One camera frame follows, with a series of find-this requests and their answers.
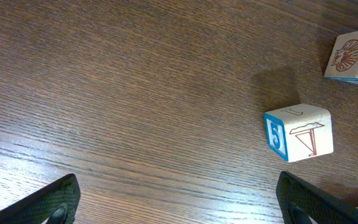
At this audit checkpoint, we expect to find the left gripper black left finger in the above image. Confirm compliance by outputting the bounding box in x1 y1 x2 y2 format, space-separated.
0 174 81 224

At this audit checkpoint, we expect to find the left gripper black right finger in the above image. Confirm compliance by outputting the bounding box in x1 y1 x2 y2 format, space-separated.
276 171 358 224

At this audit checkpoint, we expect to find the wooden block blue number five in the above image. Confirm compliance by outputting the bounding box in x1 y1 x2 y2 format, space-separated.
264 104 334 162

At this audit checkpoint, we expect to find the wooden block with shell drawing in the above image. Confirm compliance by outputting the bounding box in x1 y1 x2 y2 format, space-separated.
324 31 358 84

